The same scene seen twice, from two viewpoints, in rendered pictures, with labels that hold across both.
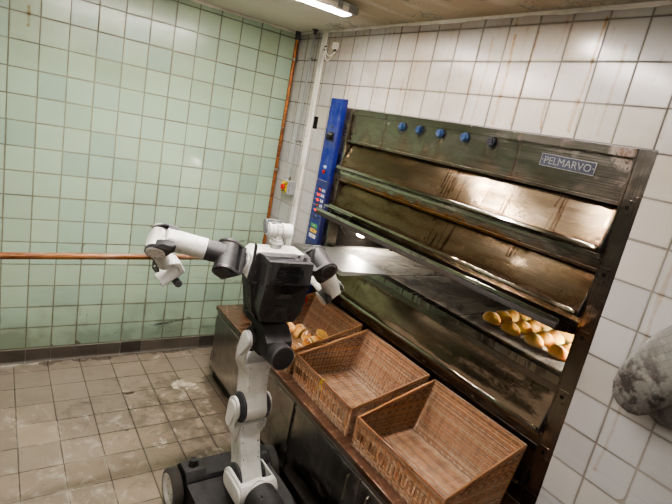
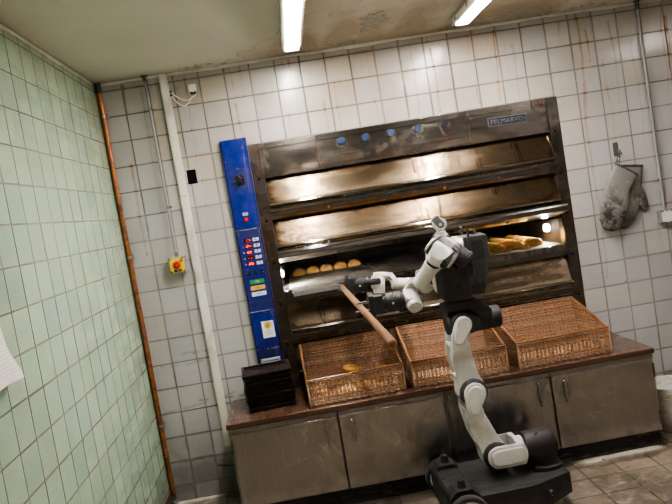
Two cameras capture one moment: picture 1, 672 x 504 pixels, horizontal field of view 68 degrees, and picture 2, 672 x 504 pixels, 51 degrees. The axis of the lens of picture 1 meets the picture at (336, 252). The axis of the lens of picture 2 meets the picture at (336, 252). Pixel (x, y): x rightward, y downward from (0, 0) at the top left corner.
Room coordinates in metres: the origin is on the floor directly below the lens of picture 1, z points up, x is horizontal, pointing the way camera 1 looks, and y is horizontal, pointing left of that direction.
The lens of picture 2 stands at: (0.64, 3.55, 1.67)
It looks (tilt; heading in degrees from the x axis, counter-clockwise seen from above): 4 degrees down; 303
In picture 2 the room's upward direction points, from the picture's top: 9 degrees counter-clockwise
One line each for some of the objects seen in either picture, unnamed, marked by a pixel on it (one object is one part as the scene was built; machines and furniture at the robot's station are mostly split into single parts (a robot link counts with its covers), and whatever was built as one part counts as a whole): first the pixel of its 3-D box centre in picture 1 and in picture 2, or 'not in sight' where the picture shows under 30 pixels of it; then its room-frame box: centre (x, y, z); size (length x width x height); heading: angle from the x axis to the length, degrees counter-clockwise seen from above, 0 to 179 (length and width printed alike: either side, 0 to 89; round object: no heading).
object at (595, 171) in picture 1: (453, 145); (405, 138); (2.60, -0.48, 1.99); 1.80 x 0.08 x 0.21; 36
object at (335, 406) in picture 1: (358, 376); (449, 347); (2.42, -0.25, 0.72); 0.56 x 0.49 x 0.28; 35
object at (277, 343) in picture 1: (269, 338); (471, 314); (2.05, 0.22, 1.00); 0.28 x 0.13 x 0.18; 37
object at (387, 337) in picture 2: (154, 256); (360, 307); (2.29, 0.86, 1.19); 1.71 x 0.03 x 0.03; 127
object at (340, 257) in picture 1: (339, 258); (337, 282); (2.98, -0.03, 1.19); 0.55 x 0.36 x 0.03; 37
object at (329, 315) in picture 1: (304, 328); (350, 365); (2.90, 0.10, 0.72); 0.56 x 0.49 x 0.28; 37
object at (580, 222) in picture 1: (440, 182); (411, 169); (2.58, -0.46, 1.80); 1.79 x 0.11 x 0.19; 36
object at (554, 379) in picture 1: (415, 297); (426, 270); (2.60, -0.48, 1.16); 1.80 x 0.06 x 0.04; 36
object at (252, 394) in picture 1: (255, 374); (464, 359); (2.10, 0.26, 0.78); 0.18 x 0.15 x 0.47; 127
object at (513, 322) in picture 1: (554, 329); (495, 244); (2.37, -1.16, 1.21); 0.61 x 0.48 x 0.06; 126
